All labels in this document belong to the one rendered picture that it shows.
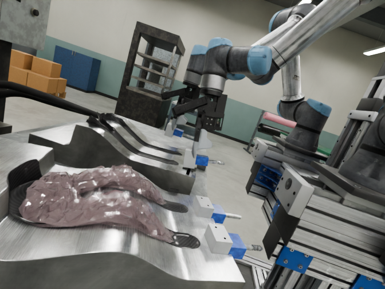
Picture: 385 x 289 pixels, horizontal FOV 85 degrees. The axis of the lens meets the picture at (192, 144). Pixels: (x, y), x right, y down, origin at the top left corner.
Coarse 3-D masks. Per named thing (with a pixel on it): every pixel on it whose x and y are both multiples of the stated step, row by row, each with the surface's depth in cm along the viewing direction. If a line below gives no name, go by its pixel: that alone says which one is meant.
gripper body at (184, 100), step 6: (186, 84) 87; (192, 84) 87; (192, 90) 89; (198, 90) 88; (180, 96) 88; (186, 96) 90; (192, 96) 89; (198, 96) 89; (180, 102) 88; (186, 102) 89
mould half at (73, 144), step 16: (64, 128) 73; (80, 128) 60; (96, 128) 61; (48, 144) 61; (64, 144) 61; (80, 144) 61; (96, 144) 60; (112, 144) 60; (160, 144) 84; (64, 160) 62; (80, 160) 62; (96, 160) 62; (112, 160) 61; (128, 160) 61; (144, 160) 63; (176, 160) 71; (144, 176) 62; (160, 176) 62; (176, 176) 61; (192, 176) 62
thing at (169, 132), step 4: (168, 124) 92; (168, 128) 92; (176, 128) 95; (168, 132) 93; (172, 132) 93; (176, 132) 93; (180, 132) 93; (180, 136) 93; (188, 136) 95; (192, 136) 95
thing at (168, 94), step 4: (184, 88) 89; (164, 92) 90; (168, 92) 89; (172, 92) 89; (176, 92) 89; (180, 92) 89; (184, 92) 89; (164, 96) 90; (168, 96) 90; (172, 96) 90
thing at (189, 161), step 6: (186, 150) 65; (186, 156) 65; (198, 156) 65; (204, 156) 67; (186, 162) 65; (192, 162) 65; (198, 162) 66; (204, 162) 65; (210, 162) 67; (216, 162) 67; (222, 162) 67; (192, 168) 65
